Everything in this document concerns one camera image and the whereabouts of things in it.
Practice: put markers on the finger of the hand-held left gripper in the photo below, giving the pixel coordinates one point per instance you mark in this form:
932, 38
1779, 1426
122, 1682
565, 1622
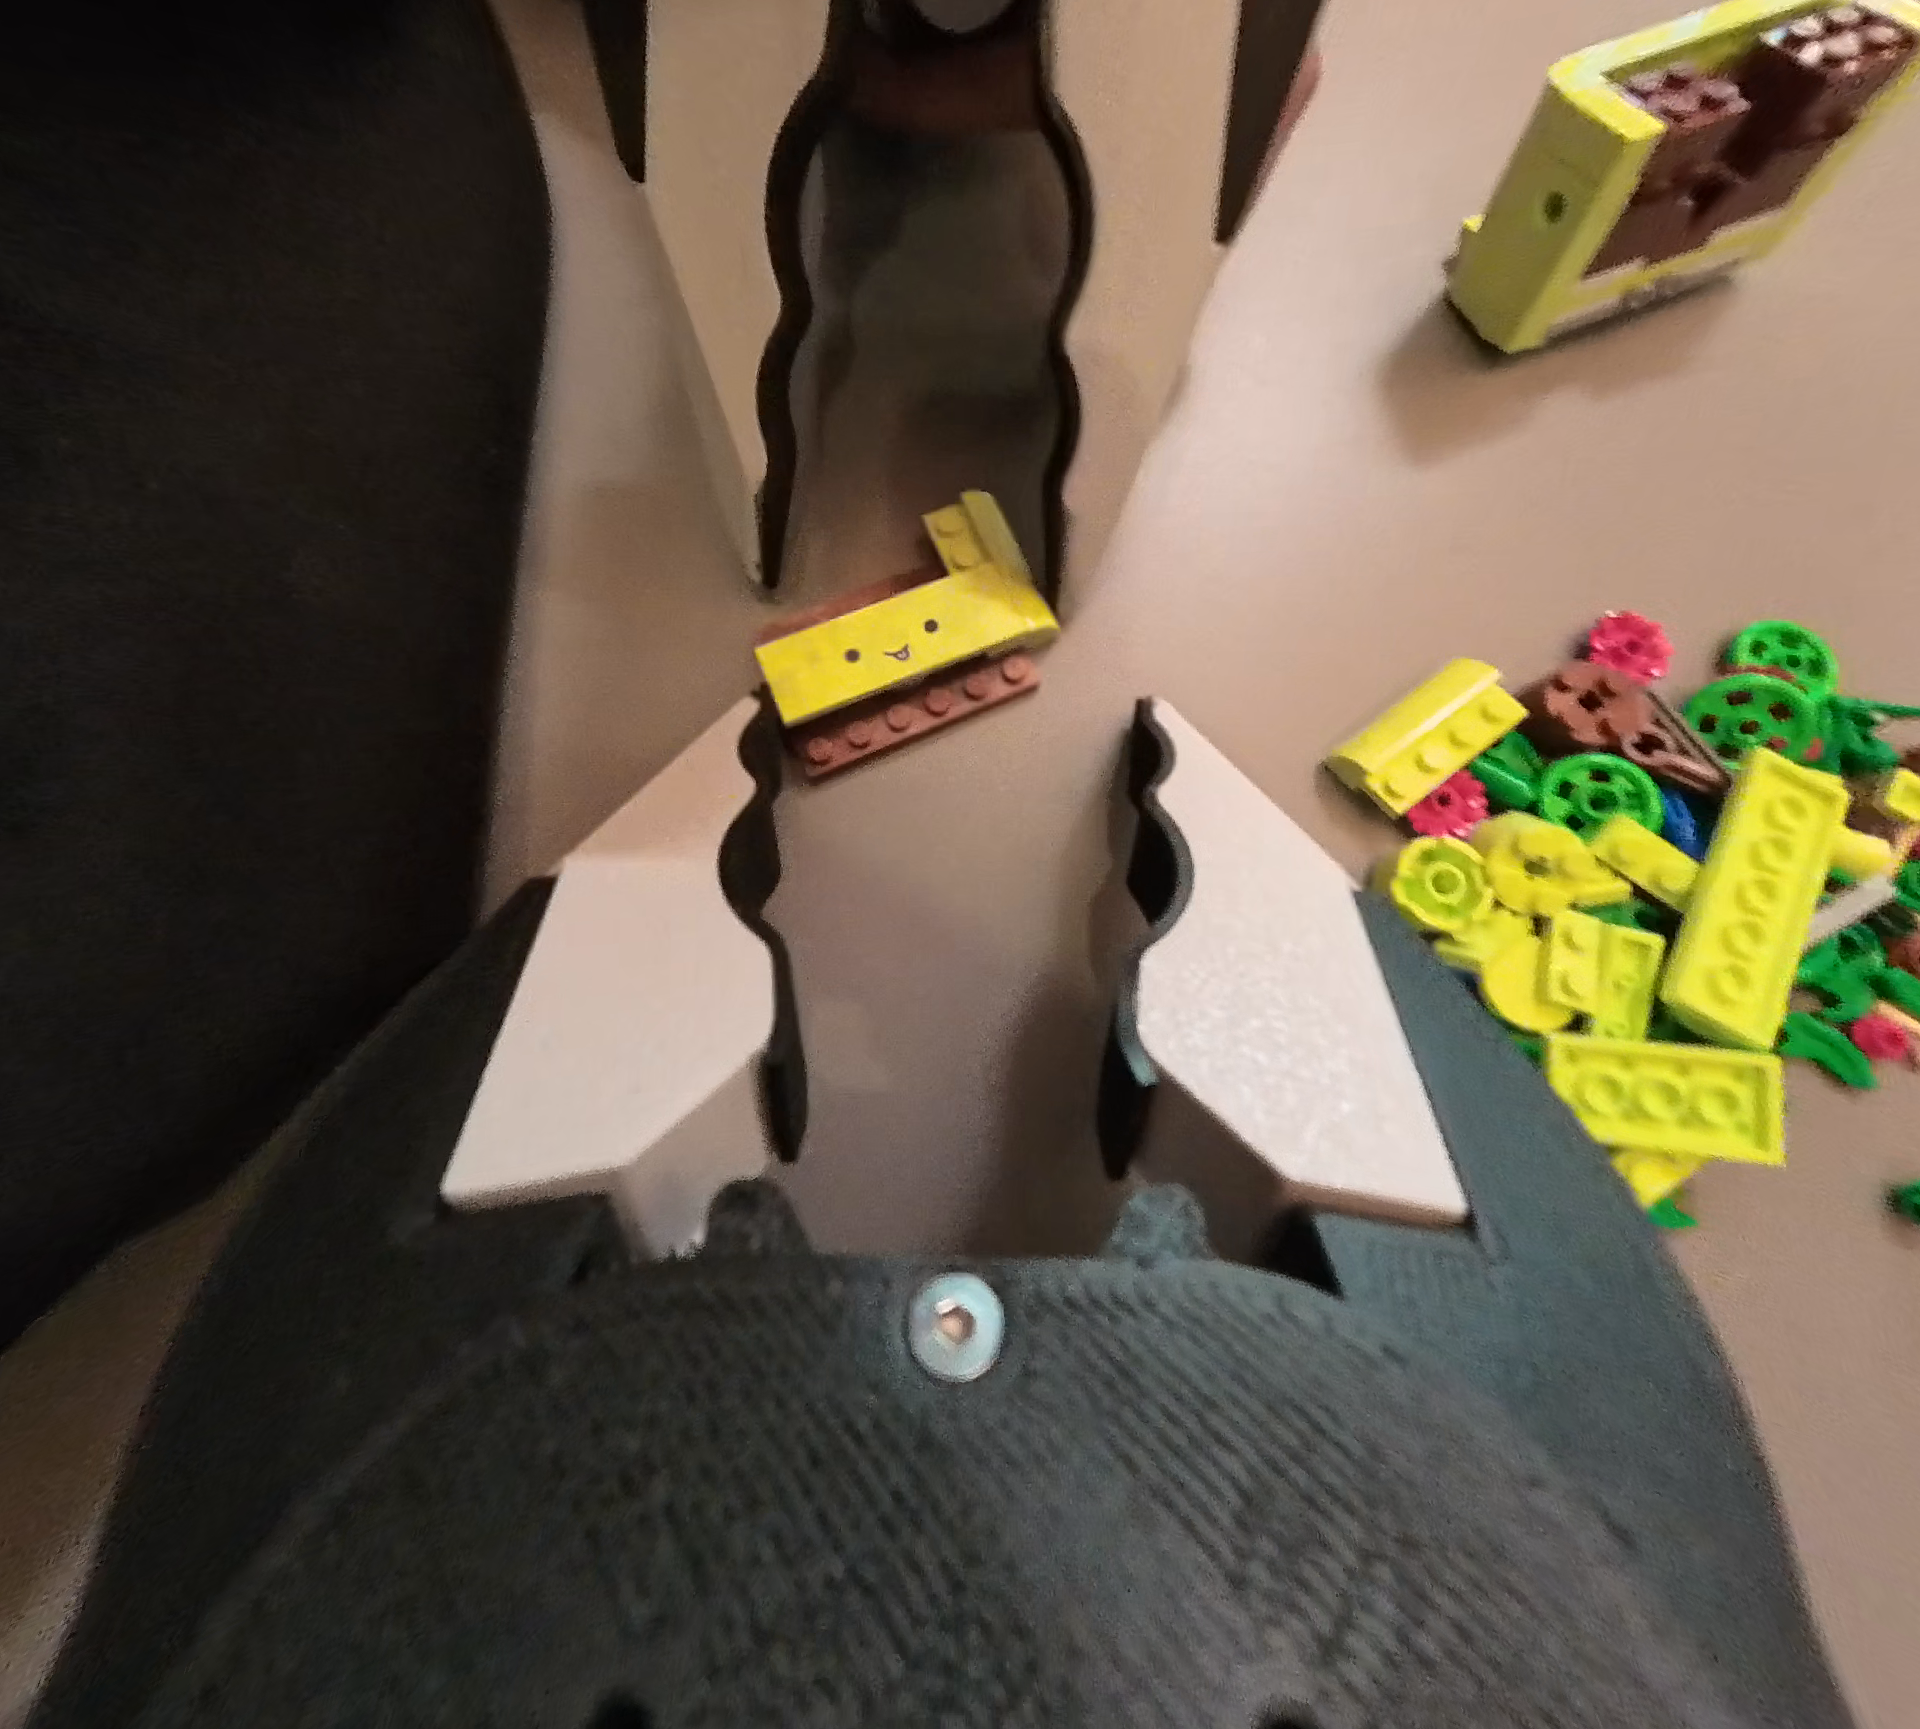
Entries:
712, 35
1164, 109

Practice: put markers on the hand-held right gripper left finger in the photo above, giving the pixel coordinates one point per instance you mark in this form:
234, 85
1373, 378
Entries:
615, 1024

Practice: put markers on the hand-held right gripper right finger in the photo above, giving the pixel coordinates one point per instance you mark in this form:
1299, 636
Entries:
1289, 1038

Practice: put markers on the lime curved brick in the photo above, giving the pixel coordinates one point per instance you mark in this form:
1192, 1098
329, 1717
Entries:
1426, 732

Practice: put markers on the lime brick box with brown bricks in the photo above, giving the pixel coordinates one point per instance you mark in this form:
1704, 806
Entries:
1544, 244

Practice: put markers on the lime bracket build with brown plate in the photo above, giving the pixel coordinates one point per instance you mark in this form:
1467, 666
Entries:
870, 657

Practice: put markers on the long lime toy plate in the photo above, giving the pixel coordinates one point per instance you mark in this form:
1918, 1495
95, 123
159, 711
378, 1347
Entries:
1755, 891

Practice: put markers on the person's left hand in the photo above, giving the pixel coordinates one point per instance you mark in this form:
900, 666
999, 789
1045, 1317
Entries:
930, 87

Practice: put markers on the pile of small toy bricks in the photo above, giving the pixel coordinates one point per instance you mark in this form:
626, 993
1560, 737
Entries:
1600, 792

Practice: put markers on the person's black clothing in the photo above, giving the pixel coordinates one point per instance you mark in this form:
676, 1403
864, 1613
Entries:
226, 559

